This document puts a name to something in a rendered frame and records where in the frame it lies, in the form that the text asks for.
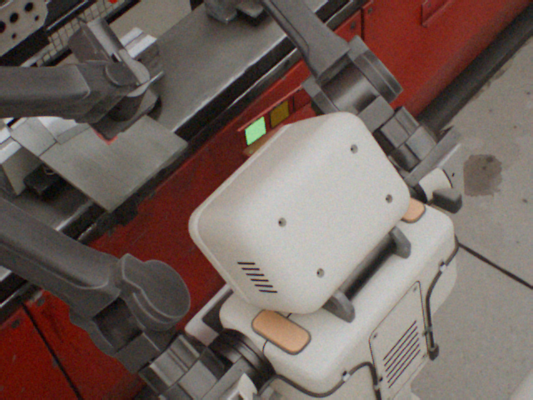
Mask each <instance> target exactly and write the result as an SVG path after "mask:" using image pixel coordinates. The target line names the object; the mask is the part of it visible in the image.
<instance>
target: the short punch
mask: <svg viewBox="0 0 533 400"><path fill-rule="evenodd" d="M49 44H50V40H49V38H48V35H47V32H46V29H45V27H44V25H43V26H42V27H40V28H39V29H38V30H36V31H35V32H33V33H32V34H30V35H29V36H28V37H26V38H25V40H23V41H22V42H20V43H19V44H17V45H16V46H15V47H13V48H12V49H10V50H9V51H7V52H6V53H4V54H3V55H2V56H1V57H0V67H30V66H32V65H33V64H34V63H35V62H36V61H38V59H39V58H41V57H42V56H43V55H46V54H47V53H49V52H50V51H51V49H50V47H49Z"/></svg>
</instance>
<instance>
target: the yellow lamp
mask: <svg viewBox="0 0 533 400"><path fill-rule="evenodd" d="M286 117H288V108H287V101H285V102H284V103H282V104H281V105H279V107H278V108H276V109H275V110H272V111H271V112H270V119H271V128H273V127H275V126H276V125H277V124H279V122H280V121H282V120H283V119H285V118H286Z"/></svg>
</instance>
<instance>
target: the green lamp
mask: <svg viewBox="0 0 533 400"><path fill-rule="evenodd" d="M265 132H266V131H265V125H264V118H261V119H260V120H258V121H257V122H255V123H254V124H253V125H251V126H250V127H249V128H248V129H246V134H247V144H248V145H249V144H251V143H252V142H254V140H255V139H258V138H259V137H260V136H261V135H263V134H264V133H265Z"/></svg>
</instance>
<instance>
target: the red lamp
mask: <svg viewBox="0 0 533 400"><path fill-rule="evenodd" d="M308 101H311V96H310V95H308V94H307V92H306V91H305V90H304V89H302V90H301V91H300V92H299V93H297V94H296V95H294V103H295V111H297V110H298V109H299V108H301V107H303V105H304V104H305V103H307V102H308Z"/></svg>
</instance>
